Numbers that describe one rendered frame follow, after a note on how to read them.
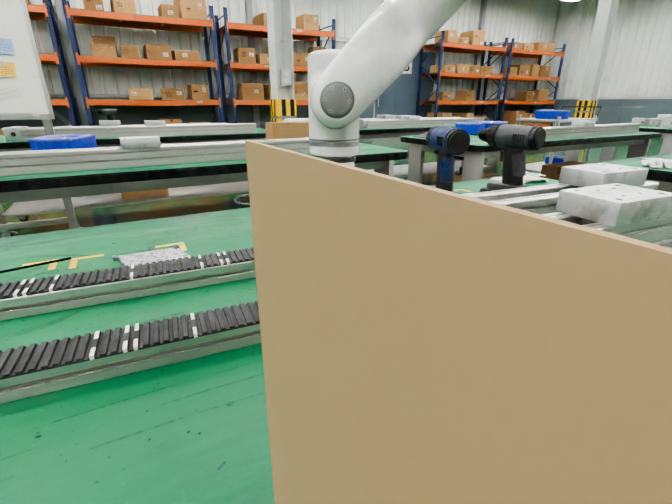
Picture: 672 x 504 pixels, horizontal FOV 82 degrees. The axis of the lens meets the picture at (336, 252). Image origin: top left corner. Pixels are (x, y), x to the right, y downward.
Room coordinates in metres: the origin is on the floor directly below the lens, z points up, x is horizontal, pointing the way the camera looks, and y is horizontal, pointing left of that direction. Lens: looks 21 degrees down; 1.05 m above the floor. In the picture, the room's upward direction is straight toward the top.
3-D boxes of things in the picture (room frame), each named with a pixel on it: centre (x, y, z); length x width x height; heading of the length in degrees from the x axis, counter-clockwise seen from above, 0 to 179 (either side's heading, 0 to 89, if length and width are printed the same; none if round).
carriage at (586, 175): (0.95, -0.66, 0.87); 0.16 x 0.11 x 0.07; 114
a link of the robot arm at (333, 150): (0.68, 0.00, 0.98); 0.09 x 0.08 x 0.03; 24
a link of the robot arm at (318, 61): (0.67, 0.00, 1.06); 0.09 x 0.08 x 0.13; 2
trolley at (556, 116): (5.22, -2.85, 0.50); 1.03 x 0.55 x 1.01; 123
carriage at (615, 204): (0.68, -0.50, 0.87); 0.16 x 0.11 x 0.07; 114
